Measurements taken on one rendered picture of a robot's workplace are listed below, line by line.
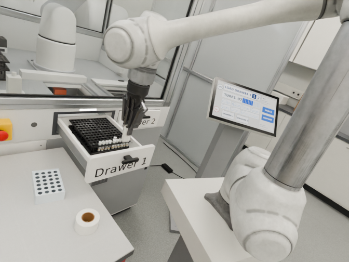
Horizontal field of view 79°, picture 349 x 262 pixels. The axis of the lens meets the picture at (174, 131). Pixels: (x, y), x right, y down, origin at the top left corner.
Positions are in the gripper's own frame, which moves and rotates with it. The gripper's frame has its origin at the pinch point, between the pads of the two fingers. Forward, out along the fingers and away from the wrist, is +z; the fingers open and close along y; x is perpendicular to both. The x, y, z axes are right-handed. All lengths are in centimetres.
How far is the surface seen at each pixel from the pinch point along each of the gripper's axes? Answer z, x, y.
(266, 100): -16, -114, -4
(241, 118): -1, -93, -2
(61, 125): 10.0, 12.8, 27.4
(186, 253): 44, -20, -34
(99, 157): 6.1, 11.6, -3.0
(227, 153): 32, -102, 0
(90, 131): 8.7, 4.5, 17.9
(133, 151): 6.5, -2.5, -3.0
